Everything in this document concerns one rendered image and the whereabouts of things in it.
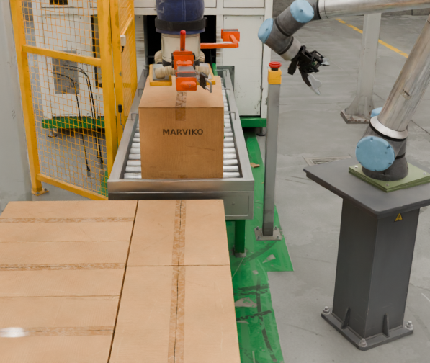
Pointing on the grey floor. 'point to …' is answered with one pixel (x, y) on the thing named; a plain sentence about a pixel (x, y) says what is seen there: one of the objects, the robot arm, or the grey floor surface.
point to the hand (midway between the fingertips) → (323, 80)
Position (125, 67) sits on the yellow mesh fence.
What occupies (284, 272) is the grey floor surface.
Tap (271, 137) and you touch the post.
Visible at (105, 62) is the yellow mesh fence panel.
